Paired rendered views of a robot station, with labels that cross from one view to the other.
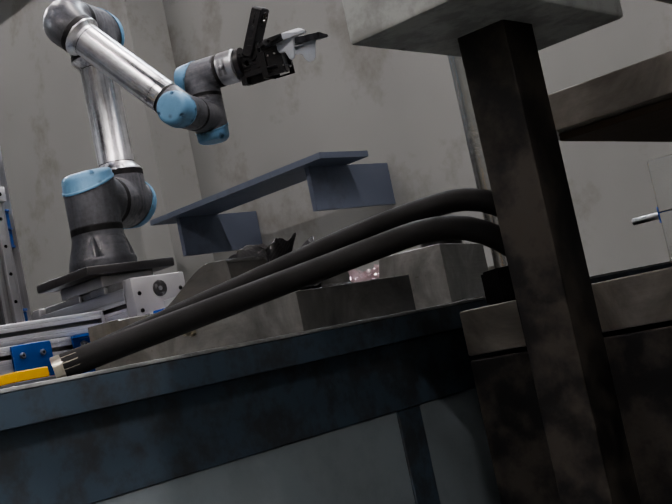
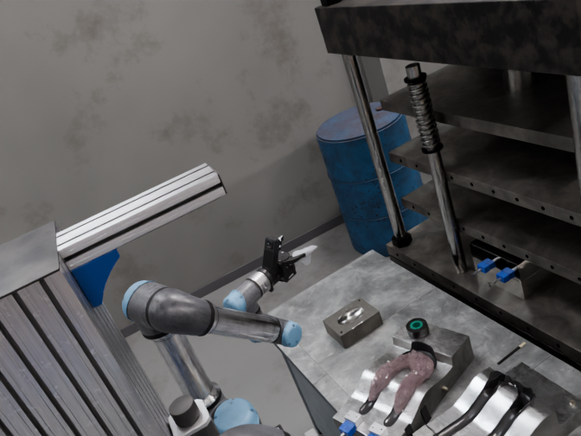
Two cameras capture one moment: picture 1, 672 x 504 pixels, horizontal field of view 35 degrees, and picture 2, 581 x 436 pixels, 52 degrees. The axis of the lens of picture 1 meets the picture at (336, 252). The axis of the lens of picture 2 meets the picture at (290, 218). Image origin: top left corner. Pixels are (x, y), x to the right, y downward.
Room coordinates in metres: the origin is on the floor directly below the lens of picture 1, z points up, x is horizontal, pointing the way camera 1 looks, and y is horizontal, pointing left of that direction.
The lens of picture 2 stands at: (1.41, 1.44, 2.41)
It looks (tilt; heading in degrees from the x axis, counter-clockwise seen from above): 26 degrees down; 301
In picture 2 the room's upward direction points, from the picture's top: 21 degrees counter-clockwise
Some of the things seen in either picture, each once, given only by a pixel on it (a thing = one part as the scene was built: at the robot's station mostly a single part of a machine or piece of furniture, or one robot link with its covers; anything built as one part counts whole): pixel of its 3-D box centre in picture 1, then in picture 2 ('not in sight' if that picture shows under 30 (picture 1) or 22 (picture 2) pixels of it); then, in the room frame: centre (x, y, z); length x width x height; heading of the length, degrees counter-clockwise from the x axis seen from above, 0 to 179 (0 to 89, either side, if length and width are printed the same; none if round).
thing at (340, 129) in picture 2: not in sight; (375, 178); (2.83, -2.32, 0.49); 0.66 x 0.66 x 0.99
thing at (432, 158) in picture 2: not in sight; (447, 210); (1.97, -0.74, 1.10); 0.05 x 0.05 x 1.30
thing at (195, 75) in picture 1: (201, 77); (242, 299); (2.40, 0.22, 1.43); 0.11 x 0.08 x 0.09; 70
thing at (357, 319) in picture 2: not in sight; (353, 322); (2.37, -0.35, 0.83); 0.20 x 0.15 x 0.07; 49
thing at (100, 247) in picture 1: (100, 249); not in sight; (2.36, 0.51, 1.09); 0.15 x 0.15 x 0.10
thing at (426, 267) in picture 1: (348, 299); (403, 381); (2.08, 0.00, 0.85); 0.50 x 0.26 x 0.11; 66
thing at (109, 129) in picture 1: (106, 116); (183, 362); (2.49, 0.47, 1.41); 0.15 x 0.12 x 0.55; 160
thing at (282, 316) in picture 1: (242, 306); (494, 424); (1.75, 0.17, 0.87); 0.50 x 0.26 x 0.14; 49
